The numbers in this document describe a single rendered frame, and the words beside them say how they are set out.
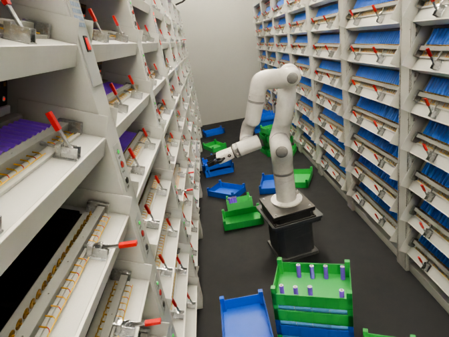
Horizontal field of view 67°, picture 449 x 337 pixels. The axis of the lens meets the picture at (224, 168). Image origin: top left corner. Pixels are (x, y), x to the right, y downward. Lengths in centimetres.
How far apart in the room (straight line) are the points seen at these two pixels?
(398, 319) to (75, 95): 164
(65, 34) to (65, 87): 11
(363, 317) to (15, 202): 163
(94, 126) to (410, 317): 161
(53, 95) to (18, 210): 39
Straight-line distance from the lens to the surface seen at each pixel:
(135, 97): 134
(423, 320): 191
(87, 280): 68
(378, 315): 189
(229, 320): 166
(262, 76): 182
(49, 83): 84
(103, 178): 86
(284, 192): 203
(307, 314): 148
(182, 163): 230
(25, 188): 56
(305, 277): 157
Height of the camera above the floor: 133
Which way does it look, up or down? 21 degrees down
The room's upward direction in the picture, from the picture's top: 10 degrees counter-clockwise
